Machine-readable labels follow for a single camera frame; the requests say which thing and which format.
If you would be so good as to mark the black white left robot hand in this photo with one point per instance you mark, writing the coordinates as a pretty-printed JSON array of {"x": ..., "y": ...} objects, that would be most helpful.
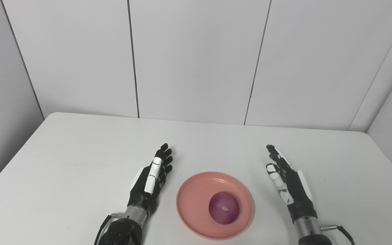
[{"x": 146, "y": 190}]

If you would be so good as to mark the purple red onion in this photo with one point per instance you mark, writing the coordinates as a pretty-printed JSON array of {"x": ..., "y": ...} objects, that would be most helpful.
[{"x": 224, "y": 208}]

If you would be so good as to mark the pink round plate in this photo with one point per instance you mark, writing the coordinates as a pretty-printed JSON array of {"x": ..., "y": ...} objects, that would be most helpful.
[{"x": 196, "y": 204}]

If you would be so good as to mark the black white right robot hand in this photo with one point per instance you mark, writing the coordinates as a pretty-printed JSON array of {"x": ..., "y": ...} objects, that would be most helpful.
[{"x": 296, "y": 194}]

